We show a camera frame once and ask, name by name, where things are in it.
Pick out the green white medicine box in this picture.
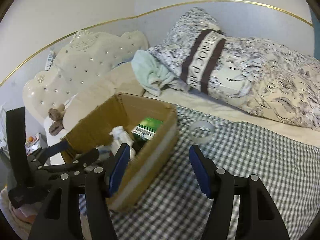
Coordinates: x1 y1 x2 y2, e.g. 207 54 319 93
131 117 163 152

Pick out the brown plush toy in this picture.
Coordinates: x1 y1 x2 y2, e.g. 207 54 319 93
48 104 66 136

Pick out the mint green towel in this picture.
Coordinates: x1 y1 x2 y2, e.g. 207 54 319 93
131 50 181 96

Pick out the floral quilt pillow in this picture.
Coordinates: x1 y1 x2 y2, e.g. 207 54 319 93
149 7 319 130

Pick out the white plush toy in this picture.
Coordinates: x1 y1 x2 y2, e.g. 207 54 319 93
110 126 136 161

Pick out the teal curtain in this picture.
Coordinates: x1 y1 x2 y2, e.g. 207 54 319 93
310 9 320 60

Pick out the cream tufted headboard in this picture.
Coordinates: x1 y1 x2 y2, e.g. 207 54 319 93
22 30 149 124

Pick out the clear tape roll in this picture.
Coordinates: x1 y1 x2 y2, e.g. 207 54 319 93
189 120 215 144

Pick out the cardboard box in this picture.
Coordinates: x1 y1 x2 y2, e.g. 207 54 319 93
61 92 180 212

